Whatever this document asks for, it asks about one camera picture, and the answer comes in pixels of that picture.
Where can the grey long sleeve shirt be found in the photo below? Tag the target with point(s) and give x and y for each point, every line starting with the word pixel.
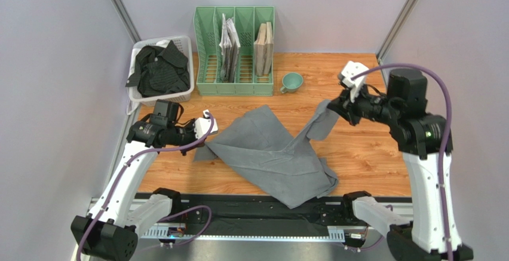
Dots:
pixel 258 147

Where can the aluminium frame rail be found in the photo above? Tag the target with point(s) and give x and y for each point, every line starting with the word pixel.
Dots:
pixel 175 230

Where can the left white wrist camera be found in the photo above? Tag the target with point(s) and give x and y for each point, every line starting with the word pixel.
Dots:
pixel 205 126

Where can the black striped shirt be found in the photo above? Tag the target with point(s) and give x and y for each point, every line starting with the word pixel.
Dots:
pixel 160 71

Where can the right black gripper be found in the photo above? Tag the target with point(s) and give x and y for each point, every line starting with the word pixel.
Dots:
pixel 346 107

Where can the white laundry basket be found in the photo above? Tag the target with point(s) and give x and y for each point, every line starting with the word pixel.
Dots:
pixel 184 45

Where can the teal cup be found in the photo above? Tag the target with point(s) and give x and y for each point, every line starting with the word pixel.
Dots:
pixel 291 82

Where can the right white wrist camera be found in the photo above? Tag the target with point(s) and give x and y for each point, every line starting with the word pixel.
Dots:
pixel 347 80

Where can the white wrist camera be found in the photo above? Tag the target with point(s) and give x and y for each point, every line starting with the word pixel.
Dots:
pixel 347 80
pixel 205 126

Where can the brown books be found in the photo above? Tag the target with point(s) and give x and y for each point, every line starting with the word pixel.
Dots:
pixel 263 49

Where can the grey magazines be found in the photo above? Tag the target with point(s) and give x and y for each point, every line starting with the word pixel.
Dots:
pixel 230 49

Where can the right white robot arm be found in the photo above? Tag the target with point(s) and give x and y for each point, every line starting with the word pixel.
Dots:
pixel 425 142

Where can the green file organizer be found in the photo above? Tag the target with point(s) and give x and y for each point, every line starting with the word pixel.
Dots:
pixel 208 28

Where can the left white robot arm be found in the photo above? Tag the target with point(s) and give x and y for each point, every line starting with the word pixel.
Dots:
pixel 111 231

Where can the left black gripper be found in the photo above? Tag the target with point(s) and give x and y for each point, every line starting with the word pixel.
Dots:
pixel 190 126

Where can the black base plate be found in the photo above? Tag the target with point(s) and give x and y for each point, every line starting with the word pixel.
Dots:
pixel 261 216

